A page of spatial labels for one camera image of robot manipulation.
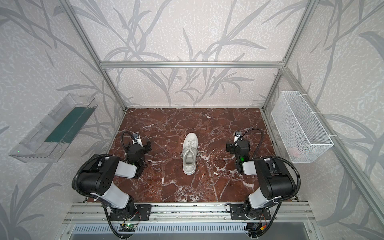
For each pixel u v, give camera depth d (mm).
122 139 1029
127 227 713
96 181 456
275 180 455
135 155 696
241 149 713
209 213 752
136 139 788
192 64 963
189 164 793
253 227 756
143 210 742
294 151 728
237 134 822
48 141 632
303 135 611
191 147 880
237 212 734
